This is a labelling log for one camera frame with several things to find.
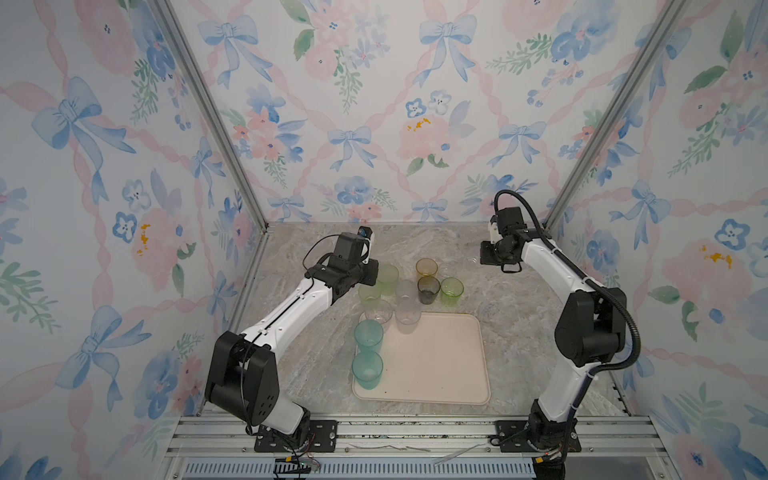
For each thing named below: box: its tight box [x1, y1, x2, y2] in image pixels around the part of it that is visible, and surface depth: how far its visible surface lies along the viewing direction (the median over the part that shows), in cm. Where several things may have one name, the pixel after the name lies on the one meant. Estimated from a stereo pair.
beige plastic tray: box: [352, 312, 491, 405], surface depth 85 cm
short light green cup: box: [358, 282, 383, 309], surface depth 99 cm
